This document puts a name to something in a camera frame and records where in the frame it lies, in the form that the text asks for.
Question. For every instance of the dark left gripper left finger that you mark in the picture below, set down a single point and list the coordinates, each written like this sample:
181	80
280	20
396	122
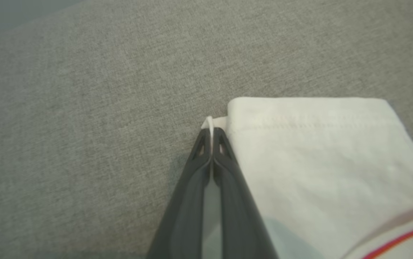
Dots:
184	216

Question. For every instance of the red and white shirt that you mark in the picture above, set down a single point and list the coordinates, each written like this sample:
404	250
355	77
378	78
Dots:
328	169

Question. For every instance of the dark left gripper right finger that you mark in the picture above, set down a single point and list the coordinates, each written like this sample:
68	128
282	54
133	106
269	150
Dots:
238	216

